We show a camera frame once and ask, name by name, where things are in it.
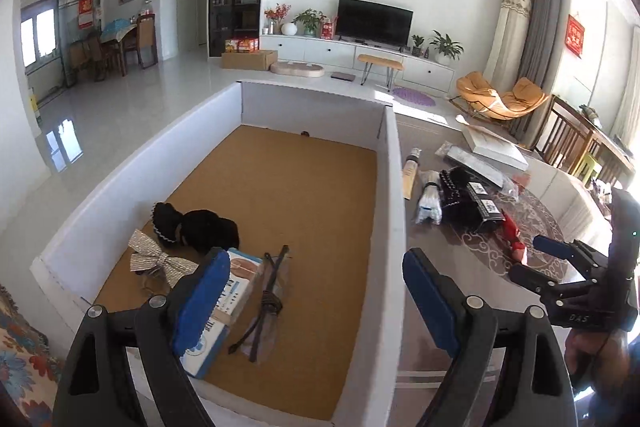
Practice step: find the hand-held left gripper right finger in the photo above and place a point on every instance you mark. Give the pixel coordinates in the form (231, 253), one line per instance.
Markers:
(430, 302)

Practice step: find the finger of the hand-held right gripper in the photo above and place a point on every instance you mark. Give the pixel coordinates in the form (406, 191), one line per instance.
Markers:
(527, 277)
(550, 245)

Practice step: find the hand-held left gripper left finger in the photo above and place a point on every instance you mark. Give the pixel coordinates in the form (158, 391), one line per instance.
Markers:
(202, 302)

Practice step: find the phone case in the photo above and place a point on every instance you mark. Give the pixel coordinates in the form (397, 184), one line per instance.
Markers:
(472, 164)

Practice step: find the cosmetic bottle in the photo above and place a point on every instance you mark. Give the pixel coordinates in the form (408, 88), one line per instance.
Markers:
(411, 169)

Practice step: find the person's right hand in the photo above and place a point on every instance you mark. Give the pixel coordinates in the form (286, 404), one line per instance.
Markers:
(595, 357)

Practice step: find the blue and white small box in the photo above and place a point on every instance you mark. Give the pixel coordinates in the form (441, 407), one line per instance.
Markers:
(205, 349)

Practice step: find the white blue medicine box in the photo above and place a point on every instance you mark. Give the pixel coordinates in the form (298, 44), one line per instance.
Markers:
(245, 272)

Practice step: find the silver glitter bow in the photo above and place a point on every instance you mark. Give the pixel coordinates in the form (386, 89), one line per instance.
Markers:
(160, 257)

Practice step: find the red paper packet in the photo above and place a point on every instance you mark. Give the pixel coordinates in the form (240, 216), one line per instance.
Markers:
(522, 179)

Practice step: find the black fuzzy scrunchie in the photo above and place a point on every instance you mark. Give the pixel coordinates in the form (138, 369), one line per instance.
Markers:
(210, 229)

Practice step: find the black packaged item white labels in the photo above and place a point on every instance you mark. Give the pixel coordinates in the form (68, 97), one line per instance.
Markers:
(485, 207)

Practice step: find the black lace-trim scrunchie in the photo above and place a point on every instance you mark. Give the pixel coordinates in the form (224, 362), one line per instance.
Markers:
(167, 222)

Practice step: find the black studded accessory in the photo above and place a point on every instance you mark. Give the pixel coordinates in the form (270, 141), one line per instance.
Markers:
(456, 197)

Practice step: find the wooden slatted chair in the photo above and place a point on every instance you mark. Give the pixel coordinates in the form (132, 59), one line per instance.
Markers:
(565, 137)

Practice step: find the white flat box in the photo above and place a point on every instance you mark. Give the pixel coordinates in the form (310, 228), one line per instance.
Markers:
(495, 147)

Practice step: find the orange lounge chair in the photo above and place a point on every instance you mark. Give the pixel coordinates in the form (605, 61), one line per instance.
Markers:
(500, 99)

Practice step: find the floral patterned cloth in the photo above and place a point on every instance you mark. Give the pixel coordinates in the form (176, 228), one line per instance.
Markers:
(20, 357)

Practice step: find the grey curtain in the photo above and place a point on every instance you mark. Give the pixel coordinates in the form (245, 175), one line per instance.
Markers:
(540, 52)

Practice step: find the purple floor mat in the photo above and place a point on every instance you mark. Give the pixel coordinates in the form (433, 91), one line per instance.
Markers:
(412, 97)

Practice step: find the covered standing air conditioner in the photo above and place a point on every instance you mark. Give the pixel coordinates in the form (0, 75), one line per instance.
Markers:
(510, 37)

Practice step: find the potted plant white pot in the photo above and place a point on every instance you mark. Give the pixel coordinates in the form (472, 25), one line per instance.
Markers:
(445, 47)

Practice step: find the small potted plant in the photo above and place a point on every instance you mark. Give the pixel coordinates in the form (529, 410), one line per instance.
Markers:
(417, 44)

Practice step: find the dark flat floor device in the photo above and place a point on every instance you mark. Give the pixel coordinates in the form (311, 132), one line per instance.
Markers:
(342, 77)

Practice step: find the wooden bench metal legs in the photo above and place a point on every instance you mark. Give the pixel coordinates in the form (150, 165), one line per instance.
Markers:
(380, 62)

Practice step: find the brown cardboard box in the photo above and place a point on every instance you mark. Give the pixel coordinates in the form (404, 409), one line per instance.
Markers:
(248, 60)

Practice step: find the round beige cushion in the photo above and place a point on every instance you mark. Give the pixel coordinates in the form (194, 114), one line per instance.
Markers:
(296, 69)

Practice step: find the orange snack boxes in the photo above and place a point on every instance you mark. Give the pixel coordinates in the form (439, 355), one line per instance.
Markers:
(242, 44)

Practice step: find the white television cabinet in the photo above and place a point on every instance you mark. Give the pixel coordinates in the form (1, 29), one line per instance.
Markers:
(320, 49)

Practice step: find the black television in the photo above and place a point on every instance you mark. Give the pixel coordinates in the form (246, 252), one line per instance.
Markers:
(375, 22)

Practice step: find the dining table blue cloth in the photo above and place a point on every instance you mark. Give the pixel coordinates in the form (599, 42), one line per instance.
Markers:
(112, 32)

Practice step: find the round white vase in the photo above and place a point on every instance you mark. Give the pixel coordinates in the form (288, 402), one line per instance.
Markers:
(289, 28)

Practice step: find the red gift box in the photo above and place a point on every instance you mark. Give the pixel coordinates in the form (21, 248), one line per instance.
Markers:
(328, 28)

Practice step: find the orange flowers in vase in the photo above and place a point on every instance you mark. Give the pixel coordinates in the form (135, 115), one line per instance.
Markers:
(277, 13)

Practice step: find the large leafy potted plant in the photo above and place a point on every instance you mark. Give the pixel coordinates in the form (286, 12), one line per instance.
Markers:
(308, 19)

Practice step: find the red door poster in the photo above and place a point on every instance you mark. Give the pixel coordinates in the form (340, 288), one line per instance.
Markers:
(86, 14)

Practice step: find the red wall hanging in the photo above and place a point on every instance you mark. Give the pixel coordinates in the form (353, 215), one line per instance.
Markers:
(576, 36)

